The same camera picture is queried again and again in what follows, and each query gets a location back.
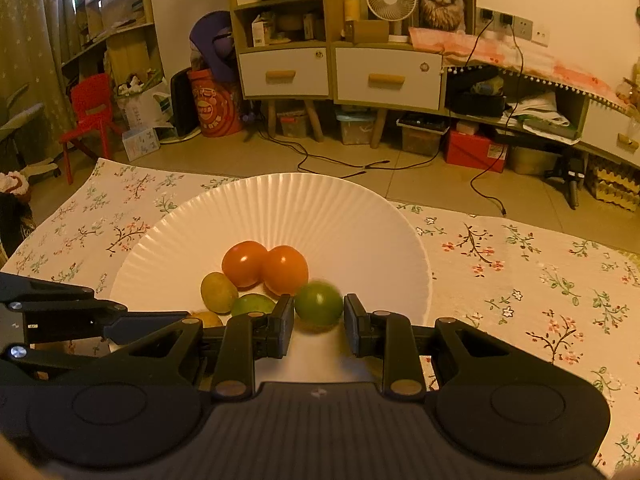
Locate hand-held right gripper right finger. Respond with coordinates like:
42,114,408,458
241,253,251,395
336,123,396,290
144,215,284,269
344,293,576,398

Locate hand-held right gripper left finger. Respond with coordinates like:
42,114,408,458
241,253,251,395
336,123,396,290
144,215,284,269
65,294,297,403

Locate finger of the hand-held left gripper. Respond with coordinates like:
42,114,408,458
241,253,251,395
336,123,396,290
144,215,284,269
0,273,128,330
0,311,193,377

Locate green lime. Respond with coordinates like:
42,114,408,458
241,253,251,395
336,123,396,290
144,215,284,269
231,293,277,317
294,281,345,333

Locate orange tomato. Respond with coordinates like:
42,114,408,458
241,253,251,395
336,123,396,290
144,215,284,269
222,240,269,288
261,245,310,297

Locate white ribbed plate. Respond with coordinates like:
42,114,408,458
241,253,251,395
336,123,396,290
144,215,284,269
109,172,432,331

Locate black and white plush toy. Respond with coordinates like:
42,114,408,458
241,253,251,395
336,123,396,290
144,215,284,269
0,172,36,261

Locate floral tablecloth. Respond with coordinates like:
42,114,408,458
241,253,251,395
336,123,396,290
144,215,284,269
0,157,640,480

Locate clear storage box blue lid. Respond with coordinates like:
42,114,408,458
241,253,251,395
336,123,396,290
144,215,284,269
336,110,377,147

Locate clear storage box dark lid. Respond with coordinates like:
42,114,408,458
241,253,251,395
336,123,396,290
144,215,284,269
396,112,450,157

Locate small clear storage box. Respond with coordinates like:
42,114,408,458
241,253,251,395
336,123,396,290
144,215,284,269
276,111,311,139

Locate white cardboard boxes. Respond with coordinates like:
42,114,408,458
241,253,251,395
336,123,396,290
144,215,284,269
117,77,175,162

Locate red box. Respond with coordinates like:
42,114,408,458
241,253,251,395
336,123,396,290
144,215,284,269
444,127,509,174

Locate red plastic chair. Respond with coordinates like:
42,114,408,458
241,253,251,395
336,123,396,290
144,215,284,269
59,74,124,184

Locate orange printed bag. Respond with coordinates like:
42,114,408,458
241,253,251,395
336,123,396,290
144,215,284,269
187,69,245,138

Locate black flat panel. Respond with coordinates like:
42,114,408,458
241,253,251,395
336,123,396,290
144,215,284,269
170,67,202,140

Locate white drawer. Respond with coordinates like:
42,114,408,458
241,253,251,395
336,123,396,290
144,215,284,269
582,99,640,167
336,48,443,111
239,47,331,99

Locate beige storage bin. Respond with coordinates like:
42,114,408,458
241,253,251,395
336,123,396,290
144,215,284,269
507,144,559,177

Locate patterned curtain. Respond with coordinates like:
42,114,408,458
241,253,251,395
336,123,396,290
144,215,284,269
0,0,76,161

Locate black case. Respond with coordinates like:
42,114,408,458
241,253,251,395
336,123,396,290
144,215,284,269
445,67,508,117

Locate black tripod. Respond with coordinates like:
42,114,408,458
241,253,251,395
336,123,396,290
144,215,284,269
544,154,587,210

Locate wooden bookshelf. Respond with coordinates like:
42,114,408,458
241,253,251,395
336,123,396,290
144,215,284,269
60,0,163,106

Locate wooden drawer cabinet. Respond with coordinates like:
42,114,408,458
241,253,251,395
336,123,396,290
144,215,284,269
331,40,447,148

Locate pile of white papers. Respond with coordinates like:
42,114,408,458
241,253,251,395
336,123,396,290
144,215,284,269
505,91,581,140

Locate brown cardboard box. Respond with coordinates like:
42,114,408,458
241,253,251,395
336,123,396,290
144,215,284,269
345,20,391,44

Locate stack of egg trays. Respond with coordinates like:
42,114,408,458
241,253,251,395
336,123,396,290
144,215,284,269
584,156,640,212

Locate small white carton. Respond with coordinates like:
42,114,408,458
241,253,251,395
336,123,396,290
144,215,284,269
251,14,276,46

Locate purple plush toy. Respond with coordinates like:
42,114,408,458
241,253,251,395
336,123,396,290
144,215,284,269
190,10,239,85

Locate wooden shelf cabinet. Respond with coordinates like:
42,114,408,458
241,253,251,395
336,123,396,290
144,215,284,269
226,0,335,143

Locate long wooden low cabinet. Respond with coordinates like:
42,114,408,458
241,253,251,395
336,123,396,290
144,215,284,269
442,57,640,171

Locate yellow cylinder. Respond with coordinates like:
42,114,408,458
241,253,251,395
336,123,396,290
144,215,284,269
344,0,362,36

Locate pink patterned cloth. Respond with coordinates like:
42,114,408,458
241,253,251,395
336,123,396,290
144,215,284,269
409,26,628,108

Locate small white desk fan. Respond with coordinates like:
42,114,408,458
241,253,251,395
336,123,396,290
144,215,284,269
366,0,418,43

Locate black floor cable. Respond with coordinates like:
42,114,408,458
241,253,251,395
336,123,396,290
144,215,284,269
245,120,443,178

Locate black power cable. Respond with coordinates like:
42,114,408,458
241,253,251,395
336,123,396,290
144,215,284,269
462,15,526,218

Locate wall power sockets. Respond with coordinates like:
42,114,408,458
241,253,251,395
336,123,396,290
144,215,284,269
477,7,551,47

